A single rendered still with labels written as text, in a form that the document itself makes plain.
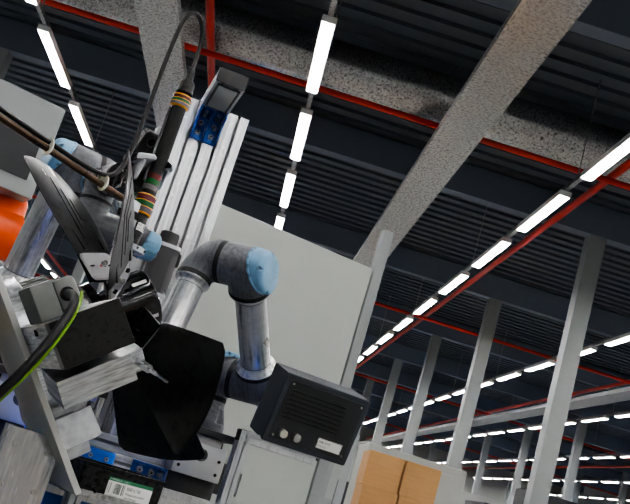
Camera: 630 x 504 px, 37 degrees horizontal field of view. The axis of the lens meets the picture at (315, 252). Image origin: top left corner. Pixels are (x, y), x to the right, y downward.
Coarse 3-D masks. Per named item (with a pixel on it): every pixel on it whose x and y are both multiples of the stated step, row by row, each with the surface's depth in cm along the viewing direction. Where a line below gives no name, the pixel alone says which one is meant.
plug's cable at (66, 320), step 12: (72, 300) 142; (72, 312) 141; (60, 324) 138; (48, 336) 137; (60, 336) 139; (48, 348) 136; (36, 360) 135; (24, 372) 134; (12, 384) 133; (0, 396) 132
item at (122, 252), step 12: (132, 180) 171; (132, 192) 170; (132, 204) 172; (120, 216) 156; (132, 216) 173; (120, 228) 160; (132, 228) 175; (120, 240) 165; (132, 240) 178; (120, 252) 169; (132, 252) 178; (120, 264) 173; (108, 288) 173
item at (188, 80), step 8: (192, 72) 208; (184, 80) 207; (192, 80) 208; (184, 88) 206; (192, 88) 207; (144, 216) 199; (136, 224) 198; (144, 224) 199; (136, 232) 198; (136, 240) 198
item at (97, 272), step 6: (84, 258) 185; (90, 258) 187; (96, 258) 189; (102, 258) 191; (108, 258) 192; (84, 264) 185; (90, 264) 186; (96, 264) 187; (108, 264) 191; (90, 270) 184; (96, 270) 186; (102, 270) 188; (108, 270) 189; (96, 276) 185; (102, 276) 186; (108, 276) 188
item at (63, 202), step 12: (24, 156) 185; (36, 168) 188; (48, 168) 195; (36, 180) 185; (48, 180) 190; (60, 180) 198; (48, 192) 187; (60, 192) 192; (72, 192) 200; (48, 204) 185; (60, 204) 189; (72, 204) 193; (60, 216) 186; (72, 216) 190; (84, 216) 194; (72, 228) 187; (84, 228) 191; (96, 228) 197; (72, 240) 185; (84, 240) 188; (96, 240) 192; (84, 252) 186; (96, 252) 189; (108, 252) 193
